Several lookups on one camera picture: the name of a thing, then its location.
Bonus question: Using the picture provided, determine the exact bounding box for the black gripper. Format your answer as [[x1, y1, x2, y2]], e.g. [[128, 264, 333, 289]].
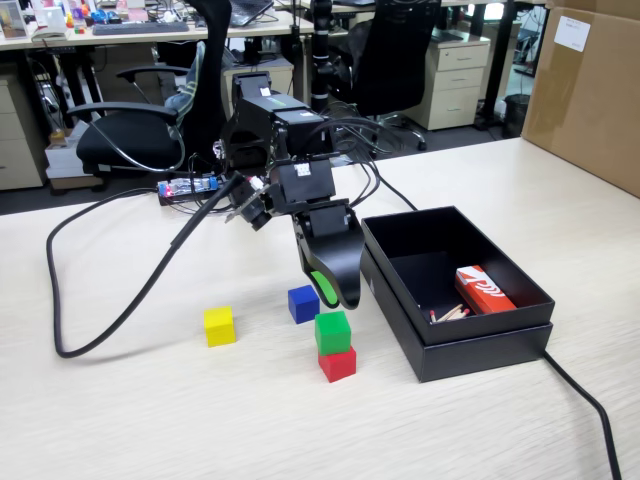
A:
[[292, 198, 364, 312]]

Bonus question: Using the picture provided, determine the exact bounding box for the green wooden cube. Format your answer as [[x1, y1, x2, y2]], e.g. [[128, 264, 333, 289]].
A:
[[313, 310, 352, 358]]

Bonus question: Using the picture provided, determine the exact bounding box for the blue wooden cube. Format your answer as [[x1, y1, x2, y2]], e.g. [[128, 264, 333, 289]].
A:
[[287, 284, 322, 325]]

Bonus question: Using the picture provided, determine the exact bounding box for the red wooden cube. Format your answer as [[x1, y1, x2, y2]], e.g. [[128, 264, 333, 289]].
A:
[[317, 345, 358, 384]]

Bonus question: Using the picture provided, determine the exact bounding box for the yellow wooden cube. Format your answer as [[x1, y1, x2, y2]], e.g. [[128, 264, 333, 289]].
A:
[[203, 305, 237, 348]]

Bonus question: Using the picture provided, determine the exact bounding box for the orange matchbox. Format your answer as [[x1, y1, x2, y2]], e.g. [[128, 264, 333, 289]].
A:
[[454, 264, 518, 317]]

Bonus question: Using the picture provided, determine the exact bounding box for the black box inner tray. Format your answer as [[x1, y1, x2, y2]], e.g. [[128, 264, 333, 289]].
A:
[[360, 204, 557, 347]]

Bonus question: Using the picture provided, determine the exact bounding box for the black box outer shell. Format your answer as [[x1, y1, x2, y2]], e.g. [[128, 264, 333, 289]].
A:
[[355, 234, 554, 384]]

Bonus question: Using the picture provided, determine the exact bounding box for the blue controller board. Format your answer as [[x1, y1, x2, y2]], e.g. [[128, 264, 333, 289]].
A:
[[156, 174, 222, 199]]

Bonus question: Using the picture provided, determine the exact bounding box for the thick black pole stand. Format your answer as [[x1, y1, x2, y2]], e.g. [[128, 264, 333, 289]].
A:
[[308, 0, 335, 114]]

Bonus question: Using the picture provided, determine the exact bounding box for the black mesh office chair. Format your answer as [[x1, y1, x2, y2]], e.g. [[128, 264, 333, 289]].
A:
[[330, 0, 442, 160]]

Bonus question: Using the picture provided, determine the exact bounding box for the thin black pole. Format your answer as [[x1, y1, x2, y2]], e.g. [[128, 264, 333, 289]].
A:
[[289, 0, 305, 109]]

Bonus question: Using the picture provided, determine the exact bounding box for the plaid jacket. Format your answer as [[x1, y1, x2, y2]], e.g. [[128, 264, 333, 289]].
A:
[[163, 40, 207, 127]]

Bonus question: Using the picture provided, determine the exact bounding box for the black trash bin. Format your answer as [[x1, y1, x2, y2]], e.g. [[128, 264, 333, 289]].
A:
[[501, 93, 532, 140]]

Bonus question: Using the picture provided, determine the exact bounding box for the black office chair with armrests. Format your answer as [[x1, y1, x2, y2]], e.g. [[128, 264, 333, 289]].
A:
[[66, 0, 234, 177]]

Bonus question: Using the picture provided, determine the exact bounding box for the black desk leg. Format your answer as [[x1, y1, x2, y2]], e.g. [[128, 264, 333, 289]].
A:
[[476, 2, 517, 133]]

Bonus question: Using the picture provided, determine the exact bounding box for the black laptop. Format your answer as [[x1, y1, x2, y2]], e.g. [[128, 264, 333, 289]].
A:
[[226, 0, 279, 28]]

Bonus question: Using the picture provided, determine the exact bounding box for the white paper stack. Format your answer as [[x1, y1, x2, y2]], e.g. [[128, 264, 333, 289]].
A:
[[43, 126, 109, 194]]

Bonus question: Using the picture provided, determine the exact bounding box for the large brown cardboard box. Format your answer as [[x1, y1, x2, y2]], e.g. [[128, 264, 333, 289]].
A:
[[519, 0, 640, 199]]

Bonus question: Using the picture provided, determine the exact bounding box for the long beige office desk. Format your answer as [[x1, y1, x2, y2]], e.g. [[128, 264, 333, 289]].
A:
[[0, 8, 317, 52]]

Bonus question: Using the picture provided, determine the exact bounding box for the black computer keyboard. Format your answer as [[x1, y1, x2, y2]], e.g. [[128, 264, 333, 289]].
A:
[[91, 20, 192, 37]]

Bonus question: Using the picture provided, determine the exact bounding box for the white shipping label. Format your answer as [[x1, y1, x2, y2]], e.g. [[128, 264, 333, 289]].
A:
[[554, 15, 592, 52]]

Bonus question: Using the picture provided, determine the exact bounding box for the white desk device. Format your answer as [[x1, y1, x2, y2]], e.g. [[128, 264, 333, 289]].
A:
[[30, 6, 69, 42]]

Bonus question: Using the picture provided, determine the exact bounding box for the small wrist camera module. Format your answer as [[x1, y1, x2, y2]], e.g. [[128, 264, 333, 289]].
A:
[[226, 171, 275, 233]]

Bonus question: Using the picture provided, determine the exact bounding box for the thick black camera cable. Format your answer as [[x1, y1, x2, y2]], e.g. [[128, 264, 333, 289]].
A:
[[46, 171, 247, 359]]

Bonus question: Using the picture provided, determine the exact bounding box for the thick black power cable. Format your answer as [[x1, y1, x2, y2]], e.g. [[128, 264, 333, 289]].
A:
[[372, 164, 624, 480]]

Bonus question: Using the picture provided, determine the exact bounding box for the small picture frame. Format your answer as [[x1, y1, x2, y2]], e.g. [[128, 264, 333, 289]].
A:
[[0, 6, 28, 41]]

